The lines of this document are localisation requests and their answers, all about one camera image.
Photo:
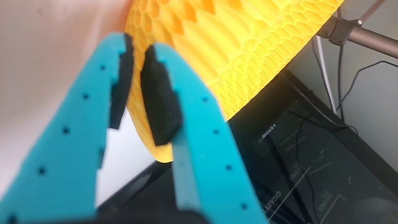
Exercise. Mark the black computer case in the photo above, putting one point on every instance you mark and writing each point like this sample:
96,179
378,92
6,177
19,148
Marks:
311,171

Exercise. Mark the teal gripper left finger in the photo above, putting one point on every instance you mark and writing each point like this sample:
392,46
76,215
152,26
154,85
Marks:
62,140

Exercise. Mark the orange honeycomb bowl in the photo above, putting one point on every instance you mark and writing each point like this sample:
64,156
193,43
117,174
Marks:
248,46

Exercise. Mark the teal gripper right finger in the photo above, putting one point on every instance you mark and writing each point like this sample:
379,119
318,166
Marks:
205,149

